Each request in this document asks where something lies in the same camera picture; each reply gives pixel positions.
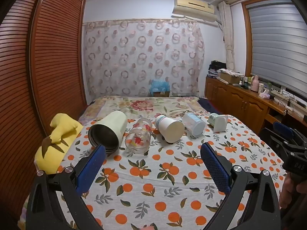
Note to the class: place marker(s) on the yellow plush toy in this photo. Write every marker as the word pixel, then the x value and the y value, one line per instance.
pixel 60 129

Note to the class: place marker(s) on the stack of folded clothes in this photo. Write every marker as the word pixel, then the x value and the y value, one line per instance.
pixel 217 68

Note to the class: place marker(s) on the grey window blind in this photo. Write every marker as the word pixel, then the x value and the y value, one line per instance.
pixel 278 43

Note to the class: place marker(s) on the green white square cup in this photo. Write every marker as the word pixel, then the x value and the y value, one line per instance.
pixel 219 122

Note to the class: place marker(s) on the white paper cup striped rim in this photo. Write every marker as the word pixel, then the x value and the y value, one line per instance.
pixel 170 129

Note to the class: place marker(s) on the brown louvered wardrobe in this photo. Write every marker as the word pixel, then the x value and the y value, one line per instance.
pixel 48 64

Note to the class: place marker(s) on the cream metal tumbler cup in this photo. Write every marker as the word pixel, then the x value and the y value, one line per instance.
pixel 112 124

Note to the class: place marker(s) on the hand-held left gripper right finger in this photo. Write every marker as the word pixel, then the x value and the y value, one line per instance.
pixel 215 170

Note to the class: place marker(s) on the floral bedspread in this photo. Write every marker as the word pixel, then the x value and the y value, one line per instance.
pixel 144 105

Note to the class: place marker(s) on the small cardboard box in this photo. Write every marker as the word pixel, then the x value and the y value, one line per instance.
pixel 161 94

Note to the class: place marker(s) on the orange fruit print cloth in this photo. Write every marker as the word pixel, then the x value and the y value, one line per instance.
pixel 153 184

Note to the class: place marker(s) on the pink tissue pack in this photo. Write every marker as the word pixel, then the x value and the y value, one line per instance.
pixel 265 94

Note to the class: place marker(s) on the pink bottle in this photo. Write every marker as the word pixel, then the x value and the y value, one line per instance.
pixel 254 83

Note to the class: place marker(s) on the wooden sideboard cabinet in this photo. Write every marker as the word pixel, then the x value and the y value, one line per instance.
pixel 239 103

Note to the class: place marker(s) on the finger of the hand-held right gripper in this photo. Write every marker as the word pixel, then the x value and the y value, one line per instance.
pixel 273 143
pixel 283 127

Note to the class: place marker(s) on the person's right hand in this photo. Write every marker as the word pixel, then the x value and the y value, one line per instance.
pixel 287 191

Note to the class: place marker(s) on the brown cardboard box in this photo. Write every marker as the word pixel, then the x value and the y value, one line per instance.
pixel 229 77

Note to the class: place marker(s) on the clear glass cup red print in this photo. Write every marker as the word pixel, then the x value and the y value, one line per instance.
pixel 138 136

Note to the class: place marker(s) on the translucent plastic cup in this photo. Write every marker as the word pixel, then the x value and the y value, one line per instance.
pixel 194 123

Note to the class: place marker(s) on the dark blue bedsheet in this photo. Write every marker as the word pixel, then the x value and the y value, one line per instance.
pixel 207 105

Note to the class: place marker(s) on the wall air conditioner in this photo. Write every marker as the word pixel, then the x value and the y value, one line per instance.
pixel 195 8

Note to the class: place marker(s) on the tied beige window curtain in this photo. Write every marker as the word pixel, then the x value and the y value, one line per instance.
pixel 227 36

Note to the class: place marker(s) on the blue plastic bag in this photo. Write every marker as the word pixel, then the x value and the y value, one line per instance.
pixel 159 85

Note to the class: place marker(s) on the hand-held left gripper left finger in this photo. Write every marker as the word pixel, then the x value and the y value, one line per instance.
pixel 92 167

